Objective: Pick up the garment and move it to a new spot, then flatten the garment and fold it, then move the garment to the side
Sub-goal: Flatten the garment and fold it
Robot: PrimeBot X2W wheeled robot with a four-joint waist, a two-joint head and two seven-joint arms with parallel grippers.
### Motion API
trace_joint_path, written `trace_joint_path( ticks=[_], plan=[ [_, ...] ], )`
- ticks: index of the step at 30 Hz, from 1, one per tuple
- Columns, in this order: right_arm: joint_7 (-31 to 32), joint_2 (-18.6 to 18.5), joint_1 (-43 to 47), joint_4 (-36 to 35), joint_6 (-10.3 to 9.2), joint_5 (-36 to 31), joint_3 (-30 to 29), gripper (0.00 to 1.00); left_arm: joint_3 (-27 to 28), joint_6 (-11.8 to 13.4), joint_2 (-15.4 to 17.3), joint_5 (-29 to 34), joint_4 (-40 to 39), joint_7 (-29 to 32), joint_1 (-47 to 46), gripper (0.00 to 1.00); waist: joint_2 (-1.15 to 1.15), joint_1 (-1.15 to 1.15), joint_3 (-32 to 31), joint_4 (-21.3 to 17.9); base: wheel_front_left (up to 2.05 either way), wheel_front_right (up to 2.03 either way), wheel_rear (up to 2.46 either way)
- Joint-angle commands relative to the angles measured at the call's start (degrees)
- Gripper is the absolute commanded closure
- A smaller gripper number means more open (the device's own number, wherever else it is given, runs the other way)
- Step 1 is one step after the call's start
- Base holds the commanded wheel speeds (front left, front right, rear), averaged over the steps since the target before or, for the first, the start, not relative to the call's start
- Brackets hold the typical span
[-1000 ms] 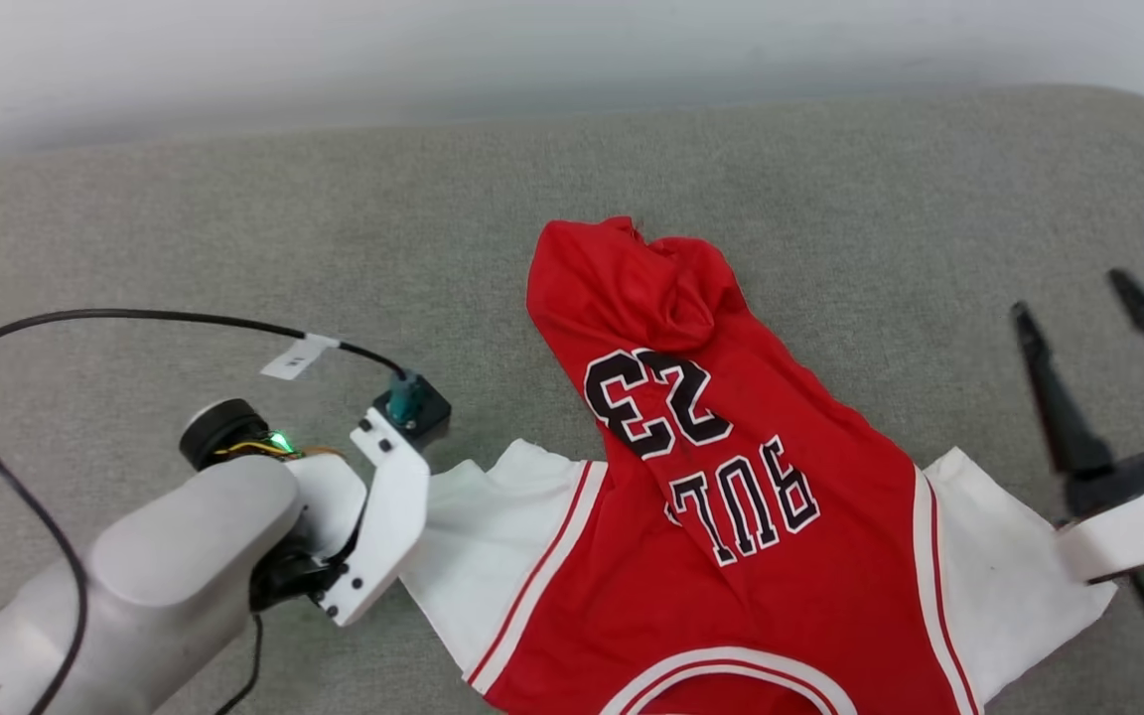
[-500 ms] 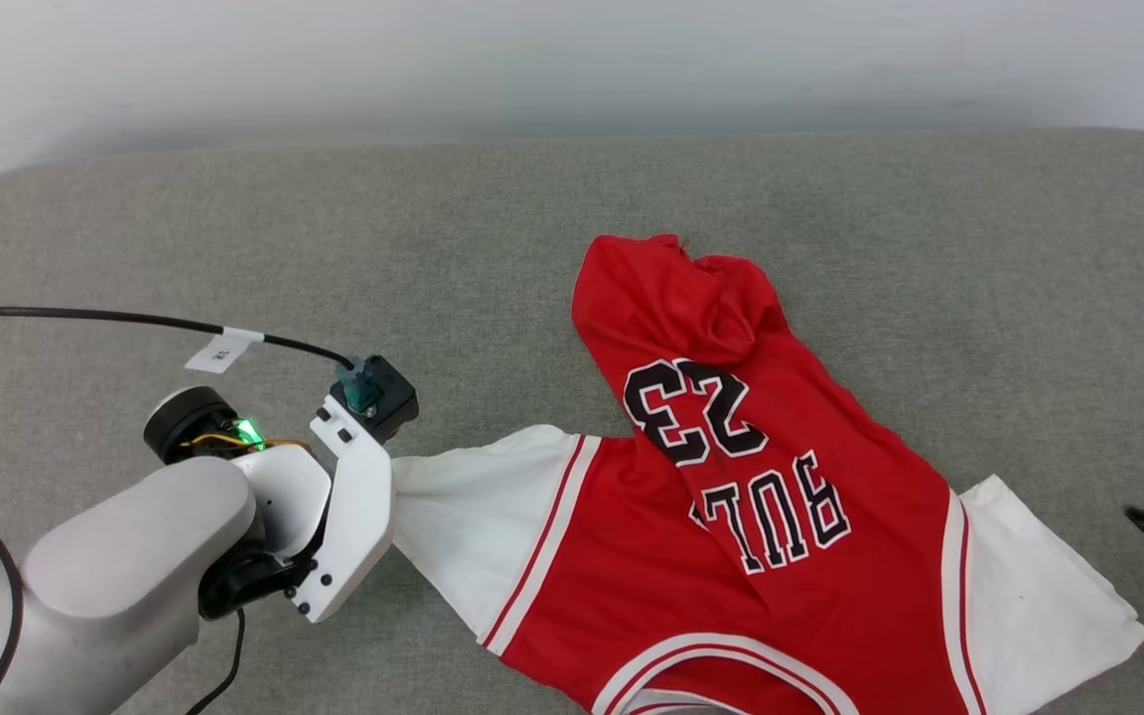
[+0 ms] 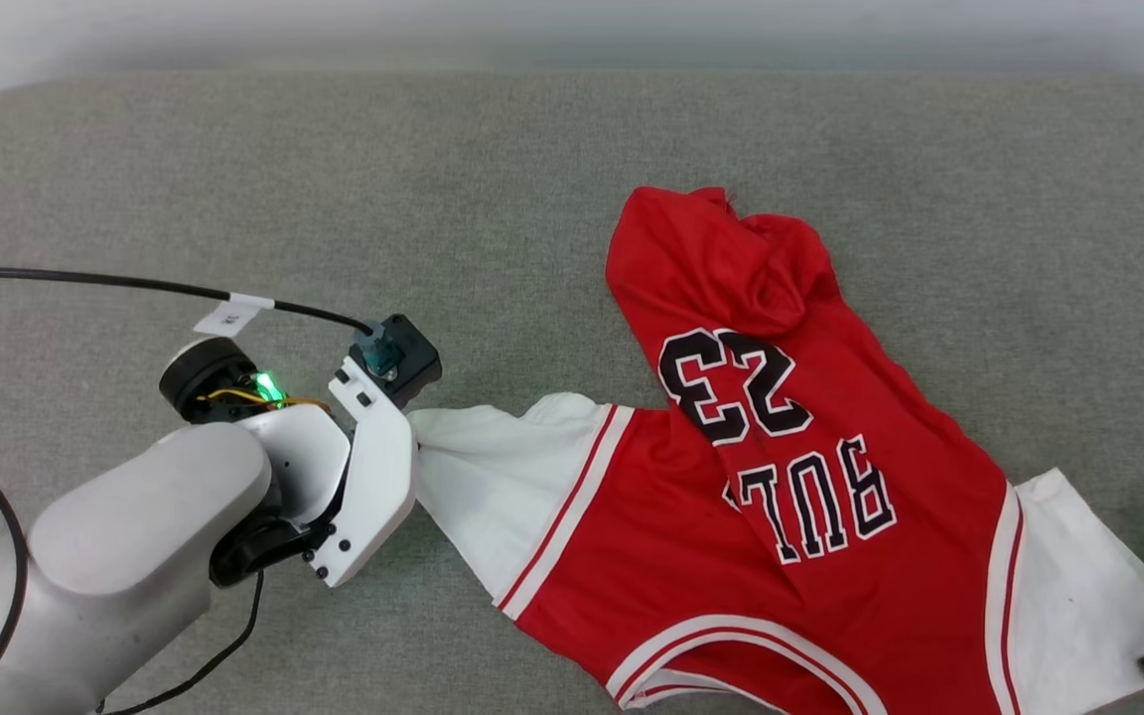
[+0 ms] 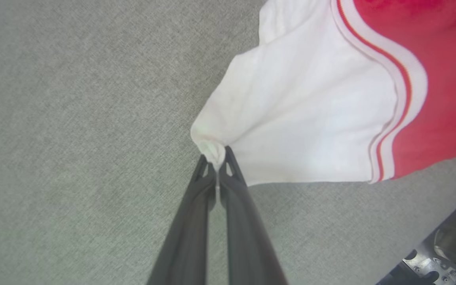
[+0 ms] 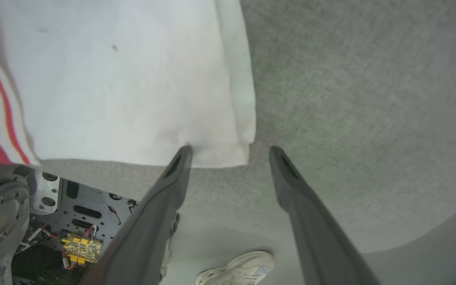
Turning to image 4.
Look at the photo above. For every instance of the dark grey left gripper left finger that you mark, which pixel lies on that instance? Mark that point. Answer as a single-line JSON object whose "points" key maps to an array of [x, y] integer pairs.
{"points": [[190, 237]]}

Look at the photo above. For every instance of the red and white jersey garment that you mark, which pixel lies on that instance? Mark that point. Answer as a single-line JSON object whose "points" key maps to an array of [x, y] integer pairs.
{"points": [[311, 99]]}

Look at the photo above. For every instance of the grey metal robot body part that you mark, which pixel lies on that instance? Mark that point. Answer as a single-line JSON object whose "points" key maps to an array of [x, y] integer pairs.
{"points": [[453, 241]]}

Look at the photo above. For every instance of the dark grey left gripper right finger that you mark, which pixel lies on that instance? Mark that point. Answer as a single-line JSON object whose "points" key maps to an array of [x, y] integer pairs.
{"points": [[244, 237]]}

